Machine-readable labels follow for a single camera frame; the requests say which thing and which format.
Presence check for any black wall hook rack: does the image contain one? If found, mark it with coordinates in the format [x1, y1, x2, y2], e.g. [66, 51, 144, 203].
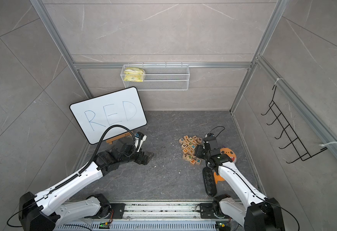
[261, 85, 327, 164]

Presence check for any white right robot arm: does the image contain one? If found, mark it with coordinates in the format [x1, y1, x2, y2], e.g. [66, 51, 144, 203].
[194, 131, 286, 231]

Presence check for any pile of wooden letter blocks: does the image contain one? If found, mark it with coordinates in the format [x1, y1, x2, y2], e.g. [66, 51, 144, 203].
[179, 135, 203, 165]

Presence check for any orange shark plush toy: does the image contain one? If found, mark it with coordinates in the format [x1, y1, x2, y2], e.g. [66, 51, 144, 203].
[213, 147, 237, 184]

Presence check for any wooden whiteboard stand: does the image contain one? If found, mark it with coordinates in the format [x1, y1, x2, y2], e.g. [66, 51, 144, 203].
[105, 132, 132, 145]

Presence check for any yellow packet in basket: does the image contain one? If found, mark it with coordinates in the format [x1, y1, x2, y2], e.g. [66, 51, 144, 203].
[123, 67, 145, 82]

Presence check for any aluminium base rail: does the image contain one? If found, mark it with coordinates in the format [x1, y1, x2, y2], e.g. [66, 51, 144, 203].
[52, 201, 283, 231]

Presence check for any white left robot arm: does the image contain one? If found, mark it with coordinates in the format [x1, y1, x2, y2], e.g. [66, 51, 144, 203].
[15, 125, 153, 231]

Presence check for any whiteboard with RED written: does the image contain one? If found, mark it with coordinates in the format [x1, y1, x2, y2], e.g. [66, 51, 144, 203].
[70, 87, 147, 144]

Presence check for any white wire mesh basket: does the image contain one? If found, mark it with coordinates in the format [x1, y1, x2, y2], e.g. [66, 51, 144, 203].
[120, 64, 190, 91]

